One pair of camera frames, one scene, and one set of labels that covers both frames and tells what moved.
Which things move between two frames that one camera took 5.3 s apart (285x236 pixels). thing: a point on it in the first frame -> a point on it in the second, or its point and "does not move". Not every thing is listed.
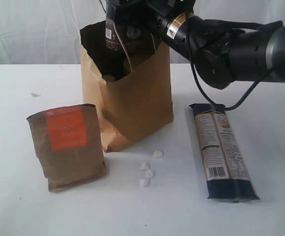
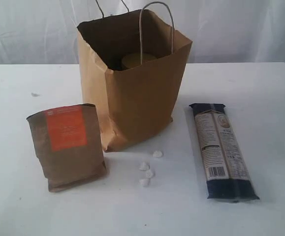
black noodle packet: x=228 y=177 does not move
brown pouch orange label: x=69 y=143 does not move
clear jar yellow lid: x=109 y=77 -> x=133 y=60
